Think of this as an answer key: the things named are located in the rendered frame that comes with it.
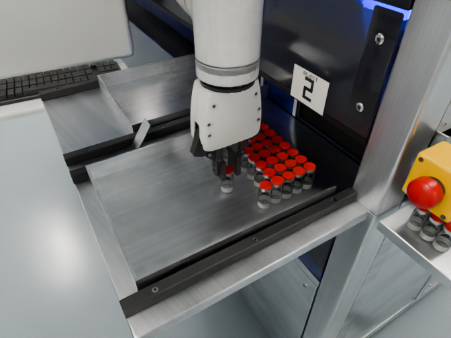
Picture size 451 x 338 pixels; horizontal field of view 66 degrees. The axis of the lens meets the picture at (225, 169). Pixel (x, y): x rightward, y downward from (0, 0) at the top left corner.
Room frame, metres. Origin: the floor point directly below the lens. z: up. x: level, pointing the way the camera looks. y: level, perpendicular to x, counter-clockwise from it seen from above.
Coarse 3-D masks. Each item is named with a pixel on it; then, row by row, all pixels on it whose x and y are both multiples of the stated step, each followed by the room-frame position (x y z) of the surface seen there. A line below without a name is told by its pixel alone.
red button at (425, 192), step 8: (424, 176) 0.32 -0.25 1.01; (408, 184) 0.32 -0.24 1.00; (416, 184) 0.31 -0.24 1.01; (424, 184) 0.31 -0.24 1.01; (432, 184) 0.31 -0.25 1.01; (408, 192) 0.32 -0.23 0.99; (416, 192) 0.31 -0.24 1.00; (424, 192) 0.30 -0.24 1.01; (432, 192) 0.30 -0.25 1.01; (440, 192) 0.30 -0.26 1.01; (416, 200) 0.30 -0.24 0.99; (424, 200) 0.30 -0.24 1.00; (432, 200) 0.29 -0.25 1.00; (440, 200) 0.30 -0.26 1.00; (424, 208) 0.30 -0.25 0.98
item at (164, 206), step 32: (128, 160) 0.49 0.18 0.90; (160, 160) 0.51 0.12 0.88; (192, 160) 0.51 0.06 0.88; (96, 192) 0.41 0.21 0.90; (128, 192) 0.43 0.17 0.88; (160, 192) 0.43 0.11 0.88; (192, 192) 0.43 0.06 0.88; (224, 192) 0.43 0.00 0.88; (256, 192) 0.43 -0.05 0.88; (320, 192) 0.39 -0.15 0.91; (128, 224) 0.35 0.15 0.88; (160, 224) 0.35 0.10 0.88; (192, 224) 0.35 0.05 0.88; (224, 224) 0.35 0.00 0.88; (256, 224) 0.33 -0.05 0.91; (128, 256) 0.29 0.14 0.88; (160, 256) 0.29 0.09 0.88; (192, 256) 0.27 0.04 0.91
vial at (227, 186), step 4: (232, 172) 0.43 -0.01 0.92; (228, 176) 0.43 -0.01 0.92; (232, 176) 0.43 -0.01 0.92; (228, 180) 0.42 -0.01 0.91; (232, 180) 0.43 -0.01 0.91; (224, 184) 0.42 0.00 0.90; (228, 184) 0.42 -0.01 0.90; (232, 184) 0.43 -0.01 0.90; (224, 188) 0.42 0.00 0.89; (228, 188) 0.42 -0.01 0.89; (232, 188) 0.43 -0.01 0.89
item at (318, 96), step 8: (296, 64) 0.57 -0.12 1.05; (296, 72) 0.57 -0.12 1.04; (304, 72) 0.55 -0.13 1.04; (296, 80) 0.56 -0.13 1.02; (304, 80) 0.55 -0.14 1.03; (320, 80) 0.52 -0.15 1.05; (296, 88) 0.56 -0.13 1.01; (320, 88) 0.51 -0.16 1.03; (296, 96) 0.56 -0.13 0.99; (312, 96) 0.53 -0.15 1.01; (320, 96) 0.51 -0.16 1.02; (312, 104) 0.52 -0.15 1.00; (320, 104) 0.51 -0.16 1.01; (320, 112) 0.50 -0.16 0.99
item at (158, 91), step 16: (144, 64) 0.87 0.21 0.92; (160, 64) 0.89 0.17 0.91; (176, 64) 0.91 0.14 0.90; (192, 64) 0.94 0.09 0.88; (112, 80) 0.82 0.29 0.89; (128, 80) 0.84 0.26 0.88; (144, 80) 0.84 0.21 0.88; (160, 80) 0.84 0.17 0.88; (176, 80) 0.84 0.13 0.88; (192, 80) 0.84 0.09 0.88; (112, 96) 0.70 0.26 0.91; (128, 96) 0.76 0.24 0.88; (144, 96) 0.76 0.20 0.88; (160, 96) 0.76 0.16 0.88; (176, 96) 0.76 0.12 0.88; (128, 112) 0.69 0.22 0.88; (144, 112) 0.69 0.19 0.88; (160, 112) 0.69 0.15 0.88; (176, 112) 0.63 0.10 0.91; (128, 128) 0.62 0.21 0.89
